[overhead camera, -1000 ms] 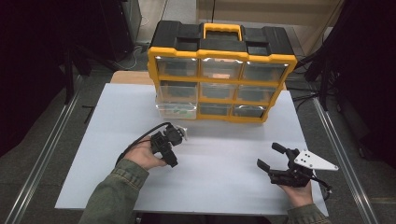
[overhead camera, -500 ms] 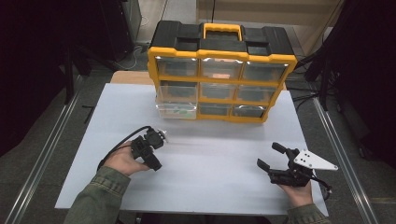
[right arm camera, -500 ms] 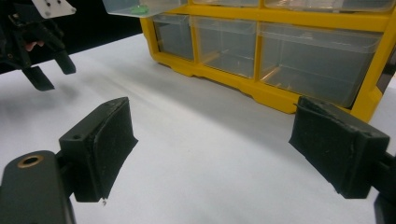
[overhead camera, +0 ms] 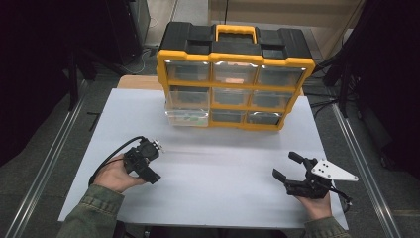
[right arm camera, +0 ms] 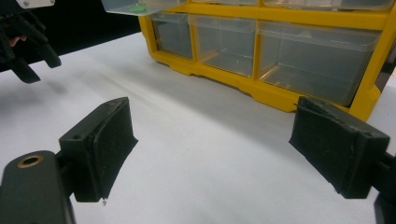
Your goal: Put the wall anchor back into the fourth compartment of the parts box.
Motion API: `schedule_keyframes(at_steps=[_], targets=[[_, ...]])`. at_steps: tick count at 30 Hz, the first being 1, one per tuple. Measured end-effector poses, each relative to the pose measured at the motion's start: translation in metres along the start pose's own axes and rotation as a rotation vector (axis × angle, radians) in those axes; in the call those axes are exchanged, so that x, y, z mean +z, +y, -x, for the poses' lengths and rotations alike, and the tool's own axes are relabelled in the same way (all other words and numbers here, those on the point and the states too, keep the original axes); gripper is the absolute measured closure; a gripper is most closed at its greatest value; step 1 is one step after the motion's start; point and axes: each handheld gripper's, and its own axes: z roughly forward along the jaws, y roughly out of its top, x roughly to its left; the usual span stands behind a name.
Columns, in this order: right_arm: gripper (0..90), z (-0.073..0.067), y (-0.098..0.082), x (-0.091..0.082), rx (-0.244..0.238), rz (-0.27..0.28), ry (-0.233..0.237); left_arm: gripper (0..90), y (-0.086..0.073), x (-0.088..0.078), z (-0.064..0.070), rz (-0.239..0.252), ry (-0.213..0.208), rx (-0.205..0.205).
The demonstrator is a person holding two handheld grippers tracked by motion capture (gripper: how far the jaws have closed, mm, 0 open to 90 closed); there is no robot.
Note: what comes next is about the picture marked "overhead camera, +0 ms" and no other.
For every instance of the black stand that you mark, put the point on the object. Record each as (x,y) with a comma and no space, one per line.
(343,89)
(73,82)

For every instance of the aluminium floor rail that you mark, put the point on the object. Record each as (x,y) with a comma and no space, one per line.
(363,172)
(43,172)

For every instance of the black computer tower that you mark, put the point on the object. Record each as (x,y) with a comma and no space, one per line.
(130,29)

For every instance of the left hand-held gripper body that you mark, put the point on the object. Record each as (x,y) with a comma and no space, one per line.
(142,157)

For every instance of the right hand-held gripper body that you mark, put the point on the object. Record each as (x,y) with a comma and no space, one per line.
(307,188)

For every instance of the yellow black organizer cabinet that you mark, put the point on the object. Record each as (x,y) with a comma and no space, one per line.
(231,46)

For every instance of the person's right hand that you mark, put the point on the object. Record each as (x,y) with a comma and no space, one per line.
(317,209)

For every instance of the black hex key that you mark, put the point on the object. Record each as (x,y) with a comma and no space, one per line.
(95,120)

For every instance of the white table board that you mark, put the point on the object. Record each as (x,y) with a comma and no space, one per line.
(214,155)

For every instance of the person's left hand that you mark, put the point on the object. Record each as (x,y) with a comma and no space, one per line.
(114,177)

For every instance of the set of small clear bins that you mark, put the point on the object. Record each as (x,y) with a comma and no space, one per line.
(279,76)

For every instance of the large clear plastic drawer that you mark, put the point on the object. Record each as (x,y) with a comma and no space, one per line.
(175,119)

